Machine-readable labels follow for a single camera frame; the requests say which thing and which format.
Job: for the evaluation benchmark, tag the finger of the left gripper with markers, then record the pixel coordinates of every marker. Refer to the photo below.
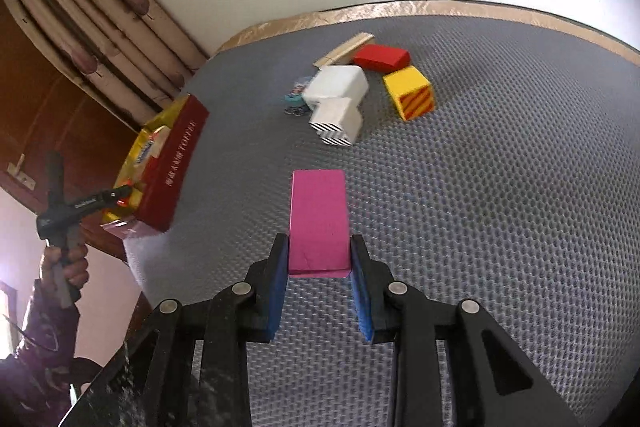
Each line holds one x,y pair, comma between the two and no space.
117,196

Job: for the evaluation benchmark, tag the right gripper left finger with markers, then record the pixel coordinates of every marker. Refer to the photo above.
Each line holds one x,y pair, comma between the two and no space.
187,365

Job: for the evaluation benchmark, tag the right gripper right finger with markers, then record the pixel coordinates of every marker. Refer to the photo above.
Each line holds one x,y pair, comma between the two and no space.
494,383

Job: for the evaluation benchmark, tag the pink rectangular block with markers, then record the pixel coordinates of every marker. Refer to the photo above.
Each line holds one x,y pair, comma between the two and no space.
319,225

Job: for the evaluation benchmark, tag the white power adapter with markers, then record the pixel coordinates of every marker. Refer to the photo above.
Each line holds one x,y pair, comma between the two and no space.
336,81

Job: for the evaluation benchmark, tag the clear case with blue-red card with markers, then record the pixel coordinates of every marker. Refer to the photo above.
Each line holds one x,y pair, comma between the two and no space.
140,166

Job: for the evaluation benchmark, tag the left hand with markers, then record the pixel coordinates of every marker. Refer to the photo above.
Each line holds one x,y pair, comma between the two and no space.
75,272

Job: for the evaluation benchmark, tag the red gold toffee tin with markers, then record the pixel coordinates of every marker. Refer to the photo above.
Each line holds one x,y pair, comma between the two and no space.
151,208

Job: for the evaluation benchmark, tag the dark wooden cabinet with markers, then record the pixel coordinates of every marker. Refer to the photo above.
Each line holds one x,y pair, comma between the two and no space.
41,111

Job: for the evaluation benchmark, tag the beige patterned curtain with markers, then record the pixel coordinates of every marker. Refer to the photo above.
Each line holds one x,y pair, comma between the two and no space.
129,56

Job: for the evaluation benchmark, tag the beige fabric table edge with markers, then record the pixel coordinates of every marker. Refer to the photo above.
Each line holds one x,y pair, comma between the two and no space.
459,8

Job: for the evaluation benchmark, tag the grey honeycomb mesh mat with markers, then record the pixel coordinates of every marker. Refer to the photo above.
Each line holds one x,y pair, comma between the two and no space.
520,190

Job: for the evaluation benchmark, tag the white zigzag patterned block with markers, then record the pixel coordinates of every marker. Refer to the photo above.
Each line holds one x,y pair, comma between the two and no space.
337,121

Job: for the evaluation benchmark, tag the red rectangular block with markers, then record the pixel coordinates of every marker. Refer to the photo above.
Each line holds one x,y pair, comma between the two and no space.
382,59

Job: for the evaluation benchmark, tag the yellow red striped block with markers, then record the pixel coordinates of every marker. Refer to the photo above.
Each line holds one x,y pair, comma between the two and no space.
411,92

